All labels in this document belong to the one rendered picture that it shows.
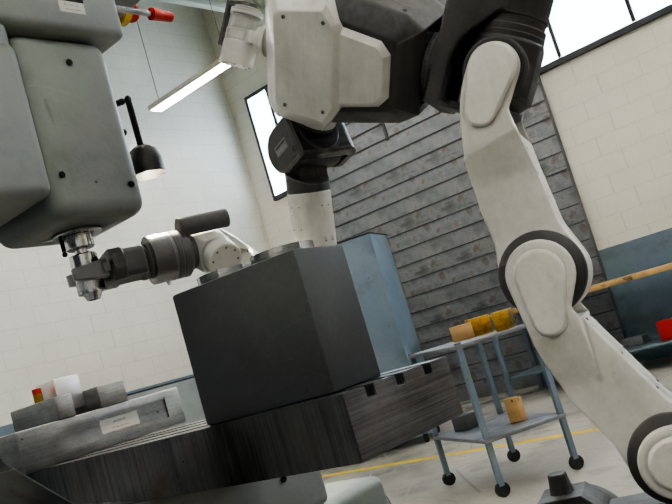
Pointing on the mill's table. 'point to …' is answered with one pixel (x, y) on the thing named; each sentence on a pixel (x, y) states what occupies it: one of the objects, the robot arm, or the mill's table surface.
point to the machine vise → (83, 428)
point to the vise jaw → (103, 396)
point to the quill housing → (73, 143)
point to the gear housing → (63, 21)
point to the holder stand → (275, 331)
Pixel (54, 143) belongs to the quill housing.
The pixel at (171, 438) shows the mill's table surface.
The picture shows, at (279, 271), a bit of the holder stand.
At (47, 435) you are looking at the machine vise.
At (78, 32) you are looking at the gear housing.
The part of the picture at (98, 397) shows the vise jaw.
